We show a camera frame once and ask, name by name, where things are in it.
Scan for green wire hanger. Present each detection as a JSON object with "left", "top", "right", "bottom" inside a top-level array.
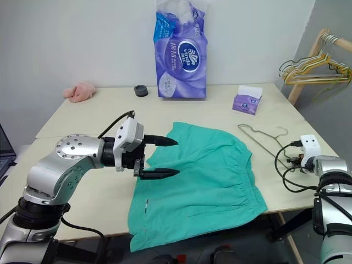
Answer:
[{"left": 312, "top": 68, "right": 352, "bottom": 102}]

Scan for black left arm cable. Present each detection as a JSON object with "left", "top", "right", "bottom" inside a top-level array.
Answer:
[{"left": 60, "top": 110, "right": 135, "bottom": 238}]

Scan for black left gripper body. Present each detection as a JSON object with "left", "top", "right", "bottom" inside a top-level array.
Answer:
[{"left": 122, "top": 142, "right": 147, "bottom": 178}]

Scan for light wooden clothes rack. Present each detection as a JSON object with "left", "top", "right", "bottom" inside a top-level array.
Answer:
[{"left": 287, "top": 28, "right": 352, "bottom": 106}]

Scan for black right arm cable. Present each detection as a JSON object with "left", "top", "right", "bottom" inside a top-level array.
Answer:
[{"left": 274, "top": 140, "right": 320, "bottom": 193}]

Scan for dark rounded shape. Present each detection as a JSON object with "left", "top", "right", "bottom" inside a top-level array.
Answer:
[{"left": 211, "top": 245, "right": 240, "bottom": 264}]

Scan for pink plush cloth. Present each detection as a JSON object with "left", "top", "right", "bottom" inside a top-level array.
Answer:
[{"left": 62, "top": 81, "right": 97, "bottom": 104}]

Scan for yellow wire hanger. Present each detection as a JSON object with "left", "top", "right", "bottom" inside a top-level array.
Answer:
[{"left": 283, "top": 52, "right": 352, "bottom": 85}]

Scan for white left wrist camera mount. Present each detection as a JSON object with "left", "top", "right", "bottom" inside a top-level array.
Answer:
[{"left": 113, "top": 118, "right": 145, "bottom": 172}]

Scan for small purple tissue box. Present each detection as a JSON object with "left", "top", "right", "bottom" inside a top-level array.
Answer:
[{"left": 232, "top": 85, "right": 263, "bottom": 116}]

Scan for black table brace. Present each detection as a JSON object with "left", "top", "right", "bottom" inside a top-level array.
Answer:
[{"left": 268, "top": 206, "right": 315, "bottom": 243}]

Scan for purple tissue multipack bag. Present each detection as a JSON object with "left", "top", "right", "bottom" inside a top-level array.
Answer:
[{"left": 152, "top": 0, "right": 208, "bottom": 101}]

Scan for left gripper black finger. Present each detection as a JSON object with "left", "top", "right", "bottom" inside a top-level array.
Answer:
[
  {"left": 138, "top": 168, "right": 181, "bottom": 180},
  {"left": 142, "top": 134, "right": 179, "bottom": 147}
]

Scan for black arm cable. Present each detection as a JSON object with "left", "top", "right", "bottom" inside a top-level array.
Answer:
[
  {"left": 274, "top": 140, "right": 320, "bottom": 193},
  {"left": 60, "top": 110, "right": 135, "bottom": 238}
]

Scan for green shorts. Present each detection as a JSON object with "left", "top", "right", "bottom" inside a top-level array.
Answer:
[{"left": 128, "top": 122, "right": 269, "bottom": 253}]

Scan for dark laptop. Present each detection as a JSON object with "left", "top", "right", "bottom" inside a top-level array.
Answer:
[{"left": 0, "top": 123, "right": 18, "bottom": 188}]

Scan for light wooden table leg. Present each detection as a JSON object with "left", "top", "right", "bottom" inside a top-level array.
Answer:
[{"left": 277, "top": 212, "right": 301, "bottom": 264}]

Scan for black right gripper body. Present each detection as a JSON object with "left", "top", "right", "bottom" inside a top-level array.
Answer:
[{"left": 286, "top": 154, "right": 305, "bottom": 173}]

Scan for bare silver wire hanger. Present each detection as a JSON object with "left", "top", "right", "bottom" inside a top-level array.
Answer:
[{"left": 238, "top": 124, "right": 296, "bottom": 168}]

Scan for black tape roll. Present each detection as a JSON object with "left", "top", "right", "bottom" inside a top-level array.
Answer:
[{"left": 134, "top": 84, "right": 150, "bottom": 98}]

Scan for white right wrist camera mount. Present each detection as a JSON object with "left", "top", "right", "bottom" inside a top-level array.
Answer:
[{"left": 299, "top": 134, "right": 322, "bottom": 167}]

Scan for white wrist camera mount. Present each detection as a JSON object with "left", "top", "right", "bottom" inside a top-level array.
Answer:
[
  {"left": 113, "top": 118, "right": 145, "bottom": 172},
  {"left": 299, "top": 134, "right": 322, "bottom": 167}
]

